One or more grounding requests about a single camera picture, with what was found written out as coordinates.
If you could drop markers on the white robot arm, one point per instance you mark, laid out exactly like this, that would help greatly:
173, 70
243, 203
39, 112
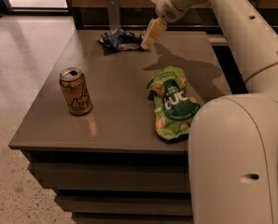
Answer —
233, 139

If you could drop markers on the green snack bag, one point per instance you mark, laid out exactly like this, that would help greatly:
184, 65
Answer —
174, 110

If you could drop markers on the grey drawer cabinet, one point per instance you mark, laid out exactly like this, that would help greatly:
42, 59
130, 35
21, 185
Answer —
108, 166

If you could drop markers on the blue chip bag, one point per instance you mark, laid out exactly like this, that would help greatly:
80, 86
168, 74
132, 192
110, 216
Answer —
121, 40

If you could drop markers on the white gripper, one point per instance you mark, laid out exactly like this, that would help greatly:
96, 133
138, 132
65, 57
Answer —
166, 6

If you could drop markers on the metal wall bracket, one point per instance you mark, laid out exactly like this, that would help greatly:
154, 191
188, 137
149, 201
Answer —
113, 14
255, 3

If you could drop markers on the left metal wall bracket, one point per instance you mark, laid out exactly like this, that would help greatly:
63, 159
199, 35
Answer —
113, 14

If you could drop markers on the right metal wall bracket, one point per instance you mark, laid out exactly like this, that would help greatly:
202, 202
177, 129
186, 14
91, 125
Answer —
255, 3

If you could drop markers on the gold soda can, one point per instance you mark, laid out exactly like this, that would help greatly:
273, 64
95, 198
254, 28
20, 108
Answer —
75, 92

